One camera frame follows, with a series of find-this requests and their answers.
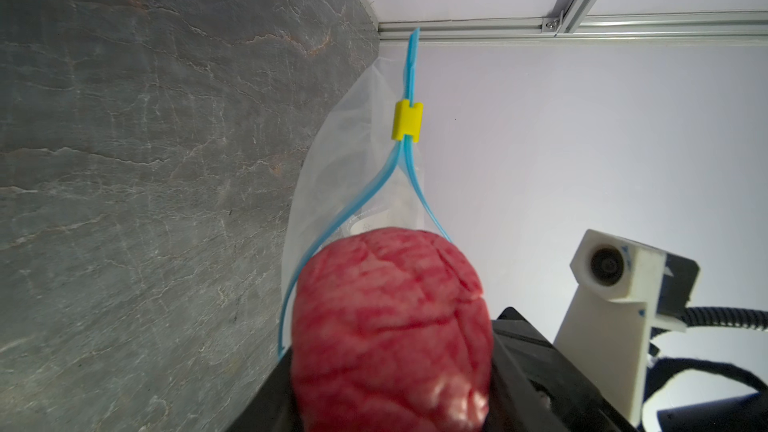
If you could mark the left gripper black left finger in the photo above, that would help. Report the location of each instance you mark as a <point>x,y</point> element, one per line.
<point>274,407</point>

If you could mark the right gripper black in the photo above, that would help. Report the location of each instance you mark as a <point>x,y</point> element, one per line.
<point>564,390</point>

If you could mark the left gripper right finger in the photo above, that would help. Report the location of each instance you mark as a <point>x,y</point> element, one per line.
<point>514,404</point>

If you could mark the clear zip top bag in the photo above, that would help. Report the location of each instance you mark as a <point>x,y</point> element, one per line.
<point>360,172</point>

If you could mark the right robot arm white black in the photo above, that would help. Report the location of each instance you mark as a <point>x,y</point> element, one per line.
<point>740,413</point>

